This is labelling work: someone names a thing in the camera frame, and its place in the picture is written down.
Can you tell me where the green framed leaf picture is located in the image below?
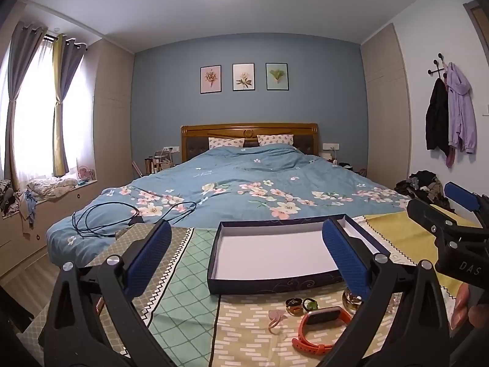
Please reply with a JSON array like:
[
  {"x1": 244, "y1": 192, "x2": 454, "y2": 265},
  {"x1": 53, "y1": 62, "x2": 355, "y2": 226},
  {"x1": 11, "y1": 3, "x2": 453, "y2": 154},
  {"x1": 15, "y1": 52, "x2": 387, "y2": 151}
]
[{"x1": 266, "y1": 63, "x2": 290, "y2": 90}]

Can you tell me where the dark blue shallow box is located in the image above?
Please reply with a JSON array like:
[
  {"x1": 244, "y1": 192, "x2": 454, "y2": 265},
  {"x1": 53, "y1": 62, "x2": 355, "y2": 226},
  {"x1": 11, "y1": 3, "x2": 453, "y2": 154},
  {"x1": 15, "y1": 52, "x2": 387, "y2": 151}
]
[{"x1": 206, "y1": 214, "x2": 391, "y2": 296}]

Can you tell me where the dotted white pillow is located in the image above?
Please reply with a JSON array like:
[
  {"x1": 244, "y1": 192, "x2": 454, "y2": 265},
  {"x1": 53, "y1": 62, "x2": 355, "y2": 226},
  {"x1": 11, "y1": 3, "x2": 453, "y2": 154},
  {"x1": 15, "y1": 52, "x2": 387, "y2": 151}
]
[
  {"x1": 257, "y1": 134, "x2": 295, "y2": 146},
  {"x1": 208, "y1": 137, "x2": 245, "y2": 150}
]

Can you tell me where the bedside table with bottles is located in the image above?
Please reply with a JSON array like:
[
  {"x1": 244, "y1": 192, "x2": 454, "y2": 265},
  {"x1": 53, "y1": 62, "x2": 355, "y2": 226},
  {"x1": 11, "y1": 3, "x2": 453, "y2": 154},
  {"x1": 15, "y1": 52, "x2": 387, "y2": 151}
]
[{"x1": 144, "y1": 149, "x2": 176, "y2": 174}]

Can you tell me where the amber bangle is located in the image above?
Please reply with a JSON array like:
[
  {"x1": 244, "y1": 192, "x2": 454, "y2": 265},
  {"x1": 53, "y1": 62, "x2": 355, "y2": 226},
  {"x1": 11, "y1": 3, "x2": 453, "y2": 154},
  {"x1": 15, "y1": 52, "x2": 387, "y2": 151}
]
[{"x1": 343, "y1": 288, "x2": 367, "y2": 311}]

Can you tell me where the pink framed flower picture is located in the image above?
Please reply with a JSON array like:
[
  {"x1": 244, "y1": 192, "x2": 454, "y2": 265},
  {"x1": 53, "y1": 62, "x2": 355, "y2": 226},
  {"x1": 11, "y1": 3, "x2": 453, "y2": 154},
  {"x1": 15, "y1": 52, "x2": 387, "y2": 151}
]
[{"x1": 200, "y1": 65, "x2": 222, "y2": 94}]

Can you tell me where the orange smartwatch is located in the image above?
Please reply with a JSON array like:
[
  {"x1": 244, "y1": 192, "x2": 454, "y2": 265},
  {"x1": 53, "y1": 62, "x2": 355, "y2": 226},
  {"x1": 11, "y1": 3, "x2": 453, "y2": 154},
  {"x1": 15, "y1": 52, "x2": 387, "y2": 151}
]
[{"x1": 292, "y1": 306, "x2": 354, "y2": 356}]

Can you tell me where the blue floral duvet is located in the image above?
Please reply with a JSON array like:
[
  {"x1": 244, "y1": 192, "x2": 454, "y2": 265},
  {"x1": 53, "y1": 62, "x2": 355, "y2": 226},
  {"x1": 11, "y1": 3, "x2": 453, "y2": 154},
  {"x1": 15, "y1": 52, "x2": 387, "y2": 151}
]
[{"x1": 46, "y1": 144, "x2": 415, "y2": 264}]

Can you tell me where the pink flower ring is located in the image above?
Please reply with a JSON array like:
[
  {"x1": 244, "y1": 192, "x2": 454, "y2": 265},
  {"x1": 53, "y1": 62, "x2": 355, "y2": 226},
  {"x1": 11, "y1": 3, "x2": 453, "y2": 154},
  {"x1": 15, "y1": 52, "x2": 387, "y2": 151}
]
[{"x1": 267, "y1": 308, "x2": 288, "y2": 335}]

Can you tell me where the crumpled white blanket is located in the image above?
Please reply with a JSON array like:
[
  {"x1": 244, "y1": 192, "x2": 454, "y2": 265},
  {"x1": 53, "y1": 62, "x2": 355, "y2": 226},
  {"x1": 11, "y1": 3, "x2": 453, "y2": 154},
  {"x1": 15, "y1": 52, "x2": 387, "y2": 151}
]
[{"x1": 26, "y1": 177, "x2": 79, "y2": 199}]

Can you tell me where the beige wardrobe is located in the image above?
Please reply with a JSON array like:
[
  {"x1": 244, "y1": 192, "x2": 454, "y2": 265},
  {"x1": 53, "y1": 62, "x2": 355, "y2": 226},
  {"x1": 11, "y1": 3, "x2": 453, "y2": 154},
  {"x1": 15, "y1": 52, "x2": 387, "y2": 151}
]
[
  {"x1": 86, "y1": 38, "x2": 135, "y2": 195},
  {"x1": 361, "y1": 23, "x2": 411, "y2": 190}
]

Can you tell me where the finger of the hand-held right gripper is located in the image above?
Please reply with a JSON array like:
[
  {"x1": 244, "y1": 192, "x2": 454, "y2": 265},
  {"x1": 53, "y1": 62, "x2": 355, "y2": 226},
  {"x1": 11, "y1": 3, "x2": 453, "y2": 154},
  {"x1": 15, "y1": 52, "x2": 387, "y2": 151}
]
[
  {"x1": 444, "y1": 182, "x2": 489, "y2": 218},
  {"x1": 407, "y1": 198, "x2": 459, "y2": 249}
]

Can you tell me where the beige window seat cabinet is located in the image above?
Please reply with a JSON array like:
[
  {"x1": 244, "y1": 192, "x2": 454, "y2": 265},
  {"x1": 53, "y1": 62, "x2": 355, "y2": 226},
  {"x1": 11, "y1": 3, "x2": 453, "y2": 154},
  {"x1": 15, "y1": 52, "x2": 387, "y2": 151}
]
[{"x1": 0, "y1": 181, "x2": 100, "y2": 276}]

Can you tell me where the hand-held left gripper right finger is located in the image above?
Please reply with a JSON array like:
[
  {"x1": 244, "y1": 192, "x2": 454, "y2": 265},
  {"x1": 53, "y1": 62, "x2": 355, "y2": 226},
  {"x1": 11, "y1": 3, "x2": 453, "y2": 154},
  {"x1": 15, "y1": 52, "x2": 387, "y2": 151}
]
[{"x1": 322, "y1": 220, "x2": 465, "y2": 367}]

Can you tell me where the colourful clothes heap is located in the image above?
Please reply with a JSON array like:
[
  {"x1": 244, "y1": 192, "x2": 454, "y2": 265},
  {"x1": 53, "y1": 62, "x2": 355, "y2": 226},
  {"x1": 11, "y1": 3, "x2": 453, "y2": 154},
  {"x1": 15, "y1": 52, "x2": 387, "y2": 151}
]
[{"x1": 0, "y1": 179, "x2": 39, "y2": 232}]

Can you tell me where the wooden door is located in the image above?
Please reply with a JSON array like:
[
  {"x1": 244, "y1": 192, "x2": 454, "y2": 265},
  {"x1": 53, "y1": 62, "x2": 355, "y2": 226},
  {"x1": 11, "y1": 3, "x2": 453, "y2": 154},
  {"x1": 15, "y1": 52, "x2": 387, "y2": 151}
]
[{"x1": 463, "y1": 2, "x2": 489, "y2": 69}]

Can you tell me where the wooden headboard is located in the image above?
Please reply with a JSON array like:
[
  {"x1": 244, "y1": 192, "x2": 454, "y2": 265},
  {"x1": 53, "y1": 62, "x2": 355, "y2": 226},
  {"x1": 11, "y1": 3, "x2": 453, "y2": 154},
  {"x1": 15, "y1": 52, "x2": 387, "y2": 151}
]
[{"x1": 181, "y1": 123, "x2": 319, "y2": 165}]

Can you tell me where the person's right hand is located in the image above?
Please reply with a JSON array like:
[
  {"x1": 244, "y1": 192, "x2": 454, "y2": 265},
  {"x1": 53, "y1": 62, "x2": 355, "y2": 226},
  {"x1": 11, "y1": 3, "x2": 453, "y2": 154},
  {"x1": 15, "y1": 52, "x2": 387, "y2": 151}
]
[{"x1": 450, "y1": 283, "x2": 489, "y2": 331}]

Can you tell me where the black wall coat rack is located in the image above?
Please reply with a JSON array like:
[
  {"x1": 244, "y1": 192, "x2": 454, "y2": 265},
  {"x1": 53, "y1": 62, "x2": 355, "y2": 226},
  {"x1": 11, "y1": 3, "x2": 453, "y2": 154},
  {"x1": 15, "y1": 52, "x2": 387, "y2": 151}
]
[{"x1": 428, "y1": 53, "x2": 449, "y2": 81}]

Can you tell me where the grey and olive curtain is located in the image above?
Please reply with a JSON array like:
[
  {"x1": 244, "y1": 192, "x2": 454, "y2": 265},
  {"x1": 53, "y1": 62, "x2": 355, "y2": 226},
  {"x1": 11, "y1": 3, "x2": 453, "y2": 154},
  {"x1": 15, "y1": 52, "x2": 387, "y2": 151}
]
[
  {"x1": 51, "y1": 34, "x2": 88, "y2": 176},
  {"x1": 8, "y1": 21, "x2": 48, "y2": 190}
]

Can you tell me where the black jacket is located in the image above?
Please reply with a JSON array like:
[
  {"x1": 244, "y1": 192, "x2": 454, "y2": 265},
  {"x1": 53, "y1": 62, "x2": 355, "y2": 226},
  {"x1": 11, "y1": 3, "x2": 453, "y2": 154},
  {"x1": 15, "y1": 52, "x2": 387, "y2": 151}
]
[{"x1": 426, "y1": 78, "x2": 450, "y2": 157}]

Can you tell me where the black cable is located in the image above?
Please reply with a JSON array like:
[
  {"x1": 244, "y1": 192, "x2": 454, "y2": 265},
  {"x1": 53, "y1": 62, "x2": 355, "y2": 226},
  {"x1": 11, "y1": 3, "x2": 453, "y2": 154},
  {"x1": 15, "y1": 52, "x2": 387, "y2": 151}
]
[{"x1": 72, "y1": 189, "x2": 197, "y2": 238}]

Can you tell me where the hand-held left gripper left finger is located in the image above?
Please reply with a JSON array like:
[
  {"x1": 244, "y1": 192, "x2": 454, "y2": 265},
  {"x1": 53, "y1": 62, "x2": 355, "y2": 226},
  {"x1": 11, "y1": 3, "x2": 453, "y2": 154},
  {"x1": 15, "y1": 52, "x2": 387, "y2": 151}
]
[{"x1": 38, "y1": 220, "x2": 173, "y2": 367}]

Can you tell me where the dark pile of clothes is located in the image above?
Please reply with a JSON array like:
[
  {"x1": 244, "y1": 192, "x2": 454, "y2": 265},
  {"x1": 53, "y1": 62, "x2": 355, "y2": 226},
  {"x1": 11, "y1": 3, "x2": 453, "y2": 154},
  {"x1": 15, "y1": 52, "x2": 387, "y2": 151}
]
[{"x1": 393, "y1": 170, "x2": 455, "y2": 213}]

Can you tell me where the purple jacket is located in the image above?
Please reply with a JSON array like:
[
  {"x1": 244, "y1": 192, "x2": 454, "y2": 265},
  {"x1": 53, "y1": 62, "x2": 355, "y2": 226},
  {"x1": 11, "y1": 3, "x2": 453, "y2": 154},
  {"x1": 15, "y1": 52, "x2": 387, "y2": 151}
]
[{"x1": 445, "y1": 62, "x2": 478, "y2": 168}]

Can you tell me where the patchwork printed cloth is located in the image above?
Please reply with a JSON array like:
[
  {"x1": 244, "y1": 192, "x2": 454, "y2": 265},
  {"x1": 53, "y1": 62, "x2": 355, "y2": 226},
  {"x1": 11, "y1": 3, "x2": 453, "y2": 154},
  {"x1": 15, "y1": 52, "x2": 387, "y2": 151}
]
[{"x1": 23, "y1": 214, "x2": 489, "y2": 367}]

